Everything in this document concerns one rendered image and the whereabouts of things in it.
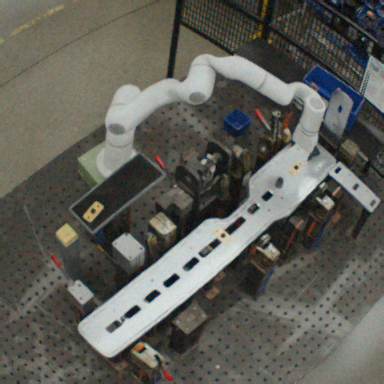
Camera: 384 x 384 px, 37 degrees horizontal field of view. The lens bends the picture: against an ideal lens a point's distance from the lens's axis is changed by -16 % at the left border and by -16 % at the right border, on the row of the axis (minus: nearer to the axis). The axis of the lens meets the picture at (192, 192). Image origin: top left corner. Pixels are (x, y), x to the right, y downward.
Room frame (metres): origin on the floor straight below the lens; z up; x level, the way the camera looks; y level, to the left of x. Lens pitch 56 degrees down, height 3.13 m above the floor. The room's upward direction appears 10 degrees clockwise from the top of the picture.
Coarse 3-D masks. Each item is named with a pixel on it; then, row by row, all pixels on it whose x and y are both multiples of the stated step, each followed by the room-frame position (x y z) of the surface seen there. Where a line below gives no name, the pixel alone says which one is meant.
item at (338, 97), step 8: (336, 96) 1.87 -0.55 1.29; (344, 96) 1.84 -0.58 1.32; (328, 104) 1.88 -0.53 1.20; (336, 104) 1.86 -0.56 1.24; (344, 104) 1.84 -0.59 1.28; (328, 112) 1.88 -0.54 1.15; (336, 112) 1.85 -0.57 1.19; (344, 112) 1.83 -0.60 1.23; (328, 120) 1.87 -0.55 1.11; (336, 120) 1.85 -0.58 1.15; (344, 120) 1.82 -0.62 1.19; (328, 128) 1.86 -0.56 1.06; (336, 128) 1.84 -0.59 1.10; (344, 128) 1.81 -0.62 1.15; (328, 136) 1.85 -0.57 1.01; (336, 136) 1.83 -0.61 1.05; (336, 144) 1.82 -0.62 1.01
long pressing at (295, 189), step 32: (288, 160) 1.67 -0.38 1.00; (320, 160) 1.71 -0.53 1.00; (256, 192) 1.48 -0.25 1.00; (288, 192) 1.51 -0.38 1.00; (224, 224) 1.32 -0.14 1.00; (256, 224) 1.34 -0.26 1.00; (192, 256) 1.16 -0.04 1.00; (224, 256) 1.18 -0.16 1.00; (128, 288) 0.97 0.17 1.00; (160, 288) 1.00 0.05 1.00; (192, 288) 1.02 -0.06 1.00; (96, 320) 0.80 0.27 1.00; (128, 320) 0.83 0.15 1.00; (160, 320) 0.86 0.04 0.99
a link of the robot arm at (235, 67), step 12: (204, 60) 1.71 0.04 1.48; (216, 60) 1.66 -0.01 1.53; (228, 60) 1.64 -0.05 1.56; (240, 60) 1.65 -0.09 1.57; (216, 72) 1.69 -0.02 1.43; (228, 72) 1.61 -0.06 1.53; (240, 72) 1.61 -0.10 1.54; (252, 72) 1.62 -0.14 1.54; (264, 72) 1.65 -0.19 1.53; (252, 84) 1.60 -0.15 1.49
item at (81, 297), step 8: (72, 288) 0.89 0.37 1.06; (80, 288) 0.90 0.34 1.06; (72, 296) 0.86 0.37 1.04; (80, 296) 0.86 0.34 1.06; (88, 296) 0.87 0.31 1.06; (80, 304) 0.84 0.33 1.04; (88, 304) 0.86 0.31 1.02; (80, 312) 0.86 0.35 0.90; (88, 312) 0.85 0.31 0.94; (80, 320) 0.86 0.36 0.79
